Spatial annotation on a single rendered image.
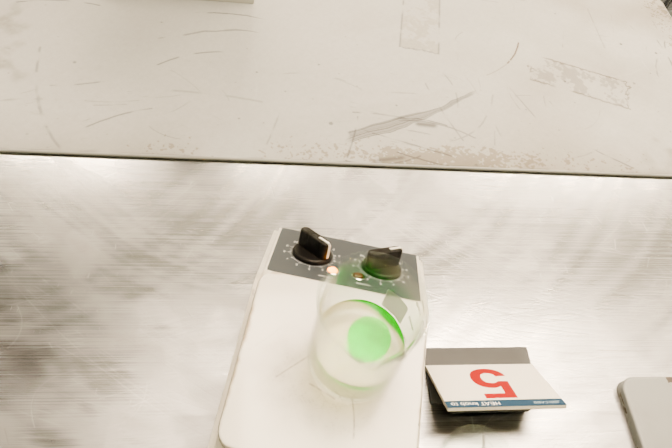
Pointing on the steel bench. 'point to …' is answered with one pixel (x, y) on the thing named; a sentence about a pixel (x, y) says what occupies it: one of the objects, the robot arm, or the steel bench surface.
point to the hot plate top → (259, 376)
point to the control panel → (285, 261)
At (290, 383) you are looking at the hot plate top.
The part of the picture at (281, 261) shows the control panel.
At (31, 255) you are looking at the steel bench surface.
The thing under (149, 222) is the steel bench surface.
